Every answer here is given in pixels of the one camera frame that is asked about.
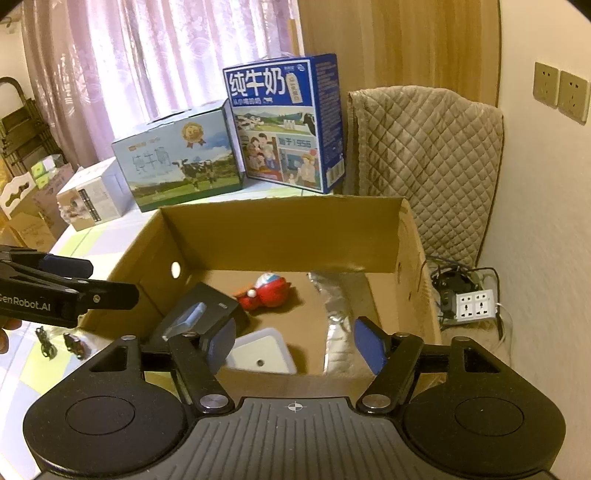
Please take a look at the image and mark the black toy car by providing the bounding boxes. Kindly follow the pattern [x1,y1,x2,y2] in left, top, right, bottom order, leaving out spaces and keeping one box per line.
[63,333,87,360]

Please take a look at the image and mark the blue milk carton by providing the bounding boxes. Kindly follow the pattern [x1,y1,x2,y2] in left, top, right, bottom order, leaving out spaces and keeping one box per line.
[223,53,345,194]

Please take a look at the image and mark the black shaver box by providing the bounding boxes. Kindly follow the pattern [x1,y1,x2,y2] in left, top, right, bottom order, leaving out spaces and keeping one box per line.
[144,282,249,352]

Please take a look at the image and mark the person's left hand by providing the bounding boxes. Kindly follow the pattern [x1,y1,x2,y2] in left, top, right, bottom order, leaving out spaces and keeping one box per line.
[0,317,22,354]

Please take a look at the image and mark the black folding rack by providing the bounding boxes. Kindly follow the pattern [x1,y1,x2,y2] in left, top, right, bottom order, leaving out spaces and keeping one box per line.
[1,76,63,177]

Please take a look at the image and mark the brown cardboard box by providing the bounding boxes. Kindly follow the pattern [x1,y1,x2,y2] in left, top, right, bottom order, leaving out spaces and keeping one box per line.
[82,195,441,399]

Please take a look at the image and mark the checkered tablecloth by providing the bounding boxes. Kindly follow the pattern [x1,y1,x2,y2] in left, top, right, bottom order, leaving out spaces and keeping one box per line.
[0,177,325,480]

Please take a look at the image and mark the quilted beige chair cover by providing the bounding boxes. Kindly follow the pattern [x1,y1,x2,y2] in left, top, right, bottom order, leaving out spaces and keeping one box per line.
[344,85,505,266]

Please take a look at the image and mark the white power adapter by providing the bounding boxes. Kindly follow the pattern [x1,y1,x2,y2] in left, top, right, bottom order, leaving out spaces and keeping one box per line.
[225,328,297,374]

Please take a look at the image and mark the green cow milk carton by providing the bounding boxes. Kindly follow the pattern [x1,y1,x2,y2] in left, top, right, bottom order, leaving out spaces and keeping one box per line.
[112,99,243,212]

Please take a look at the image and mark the double wall socket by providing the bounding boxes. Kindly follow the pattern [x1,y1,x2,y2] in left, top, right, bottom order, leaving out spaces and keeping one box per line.
[533,62,590,125]

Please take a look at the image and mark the black USB cable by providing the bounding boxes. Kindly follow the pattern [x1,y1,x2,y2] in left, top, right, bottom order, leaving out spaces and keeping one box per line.
[34,324,59,360]

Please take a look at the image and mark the pink curtain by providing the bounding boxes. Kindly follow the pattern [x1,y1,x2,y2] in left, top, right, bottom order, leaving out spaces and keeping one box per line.
[21,1,297,167]

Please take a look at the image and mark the wooden door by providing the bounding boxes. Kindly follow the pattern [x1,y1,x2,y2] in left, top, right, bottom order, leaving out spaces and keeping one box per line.
[297,0,502,110]

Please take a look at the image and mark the brown cardboard boxes pile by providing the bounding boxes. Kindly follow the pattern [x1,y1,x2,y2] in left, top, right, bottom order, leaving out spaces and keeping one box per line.
[1,165,73,252]

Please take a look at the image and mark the silver foil bag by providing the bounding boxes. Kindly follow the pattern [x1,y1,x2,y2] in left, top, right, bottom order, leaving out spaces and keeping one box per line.
[308,272,380,378]

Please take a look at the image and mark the white power strip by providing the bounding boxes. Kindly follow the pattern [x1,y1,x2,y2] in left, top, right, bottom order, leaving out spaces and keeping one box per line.
[455,289,497,324]

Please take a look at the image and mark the Doraemon toy figure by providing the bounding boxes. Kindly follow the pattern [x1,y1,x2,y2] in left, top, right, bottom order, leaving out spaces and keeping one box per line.
[233,272,291,313]

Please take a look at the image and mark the beige product box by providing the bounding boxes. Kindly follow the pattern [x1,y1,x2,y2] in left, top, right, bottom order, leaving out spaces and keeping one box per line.
[56,157,134,231]

